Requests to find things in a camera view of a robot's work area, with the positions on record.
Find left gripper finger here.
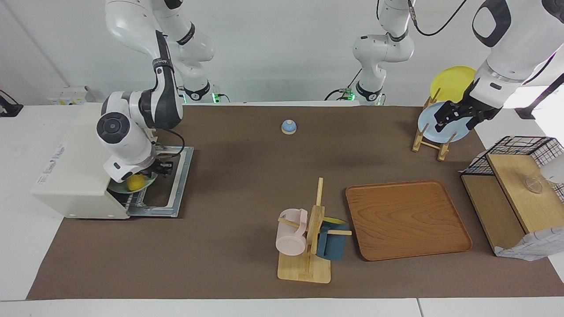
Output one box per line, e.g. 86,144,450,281
465,113,486,131
434,100,464,133

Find oven door with handle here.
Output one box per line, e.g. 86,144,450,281
129,145,195,219

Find green plate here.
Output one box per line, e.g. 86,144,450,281
107,171,159,195

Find yellow corn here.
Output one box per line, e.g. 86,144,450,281
126,174,146,192

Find white toaster oven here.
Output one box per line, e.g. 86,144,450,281
31,103,147,219

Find light blue plate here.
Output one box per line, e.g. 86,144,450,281
417,101,472,144

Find yellow plate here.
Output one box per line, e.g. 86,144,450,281
430,66,478,104

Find wooden plate rack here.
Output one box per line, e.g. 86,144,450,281
412,87,457,162

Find black stand with foot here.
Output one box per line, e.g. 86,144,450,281
514,73,564,121

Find wooden shelf box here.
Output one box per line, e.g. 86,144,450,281
461,153,564,254

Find clear glass bowl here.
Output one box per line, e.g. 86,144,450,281
524,176,545,194

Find brown table mat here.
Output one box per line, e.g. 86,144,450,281
26,105,564,300

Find white power strip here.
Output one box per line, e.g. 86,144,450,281
48,85,97,106

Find brown wooden tray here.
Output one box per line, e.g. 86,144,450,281
345,180,473,262

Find white patterned cloth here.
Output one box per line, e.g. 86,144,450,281
494,226,564,262

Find pink mug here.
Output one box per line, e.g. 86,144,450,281
276,208,308,256

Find wooden mug rack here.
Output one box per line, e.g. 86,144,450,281
277,177,353,284

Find dark blue mug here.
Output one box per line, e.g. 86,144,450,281
316,217,350,261

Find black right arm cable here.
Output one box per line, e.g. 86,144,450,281
152,127,186,158

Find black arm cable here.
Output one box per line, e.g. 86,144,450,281
407,0,469,38
152,127,186,158

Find metal oven wire rack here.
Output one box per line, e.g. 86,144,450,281
120,191,149,210

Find black wire basket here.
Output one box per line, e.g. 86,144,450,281
460,136,564,203

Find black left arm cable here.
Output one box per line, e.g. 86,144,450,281
407,0,469,38

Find black right base cable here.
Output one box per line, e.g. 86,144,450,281
211,85,231,104

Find black base cable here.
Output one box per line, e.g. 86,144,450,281
211,85,231,104
324,68,363,101

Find black left base cable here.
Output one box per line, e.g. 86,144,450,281
324,68,363,101

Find black clamp mount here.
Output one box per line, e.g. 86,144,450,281
0,89,24,118

